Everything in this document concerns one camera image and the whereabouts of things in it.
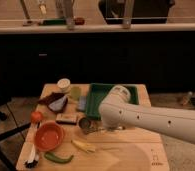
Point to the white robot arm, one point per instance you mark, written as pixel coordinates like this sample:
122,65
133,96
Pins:
115,109

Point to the red bowl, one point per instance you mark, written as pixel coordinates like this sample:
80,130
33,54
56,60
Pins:
48,136

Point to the green plastic tray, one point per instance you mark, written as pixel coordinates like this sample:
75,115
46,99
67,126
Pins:
97,92

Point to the blue sponge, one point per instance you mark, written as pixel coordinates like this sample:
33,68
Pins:
82,103

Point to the white round container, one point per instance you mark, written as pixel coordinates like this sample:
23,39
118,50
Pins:
64,84

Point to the small metal cup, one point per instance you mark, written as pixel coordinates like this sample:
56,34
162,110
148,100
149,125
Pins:
85,124

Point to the wooden block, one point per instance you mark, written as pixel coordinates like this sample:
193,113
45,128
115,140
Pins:
66,119

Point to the dark red cloth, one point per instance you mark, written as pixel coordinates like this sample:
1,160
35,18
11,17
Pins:
50,98

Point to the yellow banana toy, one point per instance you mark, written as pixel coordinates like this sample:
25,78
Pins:
86,147

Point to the red tomato toy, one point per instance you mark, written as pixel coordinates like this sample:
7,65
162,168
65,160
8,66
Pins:
36,117

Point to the long white shelf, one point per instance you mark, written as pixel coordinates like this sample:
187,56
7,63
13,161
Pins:
100,28

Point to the green pepper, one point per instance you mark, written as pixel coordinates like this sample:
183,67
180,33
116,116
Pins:
51,157

